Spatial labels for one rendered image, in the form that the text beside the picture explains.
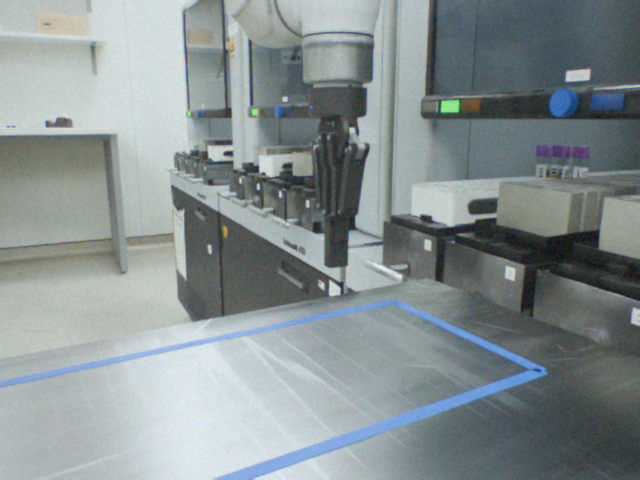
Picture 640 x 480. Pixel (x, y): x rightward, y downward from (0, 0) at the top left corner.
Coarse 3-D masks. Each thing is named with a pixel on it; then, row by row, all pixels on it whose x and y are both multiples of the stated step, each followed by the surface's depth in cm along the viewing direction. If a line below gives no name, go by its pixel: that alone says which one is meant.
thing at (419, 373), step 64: (256, 320) 39; (320, 320) 39; (384, 320) 39; (448, 320) 39; (512, 320) 39; (0, 384) 30; (64, 384) 30; (128, 384) 30; (192, 384) 30; (256, 384) 30; (320, 384) 30; (384, 384) 30; (448, 384) 30; (512, 384) 30; (576, 384) 30; (0, 448) 24; (64, 448) 24; (128, 448) 24; (192, 448) 24; (256, 448) 24; (320, 448) 24; (384, 448) 24; (448, 448) 24; (512, 448) 24; (576, 448) 24
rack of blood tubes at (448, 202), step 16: (528, 176) 92; (416, 192) 81; (432, 192) 78; (448, 192) 75; (464, 192) 75; (480, 192) 76; (496, 192) 77; (416, 208) 82; (432, 208) 78; (448, 208) 75; (464, 208) 75; (480, 208) 89; (496, 208) 91; (448, 224) 75
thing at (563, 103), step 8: (552, 96) 59; (560, 96) 58; (568, 96) 58; (576, 96) 58; (552, 104) 60; (560, 104) 59; (568, 104) 58; (576, 104) 58; (552, 112) 60; (560, 112) 59; (568, 112) 58
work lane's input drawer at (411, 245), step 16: (384, 224) 84; (400, 224) 81; (416, 224) 77; (432, 224) 76; (384, 240) 84; (400, 240) 80; (416, 240) 76; (432, 240) 73; (448, 240) 73; (384, 256) 84; (400, 256) 80; (416, 256) 77; (432, 256) 73; (384, 272) 77; (400, 272) 78; (416, 272) 77; (432, 272) 74
